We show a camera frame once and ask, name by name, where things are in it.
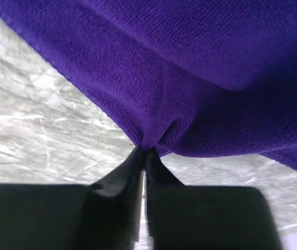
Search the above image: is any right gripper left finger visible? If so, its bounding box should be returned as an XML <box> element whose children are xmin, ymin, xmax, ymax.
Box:
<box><xmin>0</xmin><ymin>148</ymin><xmax>143</xmax><ymax>249</ymax></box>

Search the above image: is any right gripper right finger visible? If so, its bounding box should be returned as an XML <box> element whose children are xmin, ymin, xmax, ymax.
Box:
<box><xmin>145</xmin><ymin>149</ymin><xmax>283</xmax><ymax>250</ymax></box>

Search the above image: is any purple towel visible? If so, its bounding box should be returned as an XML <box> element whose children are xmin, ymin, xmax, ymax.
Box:
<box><xmin>0</xmin><ymin>1</ymin><xmax>297</xmax><ymax>170</ymax></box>

